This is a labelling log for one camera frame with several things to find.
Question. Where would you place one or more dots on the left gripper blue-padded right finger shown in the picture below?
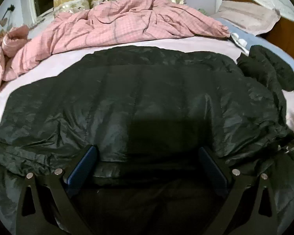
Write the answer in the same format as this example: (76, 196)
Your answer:
(249, 205)

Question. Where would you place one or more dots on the green patterned cloth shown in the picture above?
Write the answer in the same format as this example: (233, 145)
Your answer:
(203, 11)

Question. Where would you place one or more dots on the pink plaid duvet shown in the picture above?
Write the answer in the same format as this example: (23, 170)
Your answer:
(110, 23)

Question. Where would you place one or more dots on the blue floral pillow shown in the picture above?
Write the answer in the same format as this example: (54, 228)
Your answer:
(246, 40)

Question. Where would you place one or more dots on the wall mounted lamp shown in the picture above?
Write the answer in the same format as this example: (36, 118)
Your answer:
(4, 19)

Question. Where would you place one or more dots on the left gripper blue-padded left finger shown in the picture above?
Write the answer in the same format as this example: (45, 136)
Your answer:
(44, 206)

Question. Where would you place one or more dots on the beige pillow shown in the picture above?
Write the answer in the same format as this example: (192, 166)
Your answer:
(249, 17)

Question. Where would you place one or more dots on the black puffer jacket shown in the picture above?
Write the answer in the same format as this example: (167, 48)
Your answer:
(150, 111)

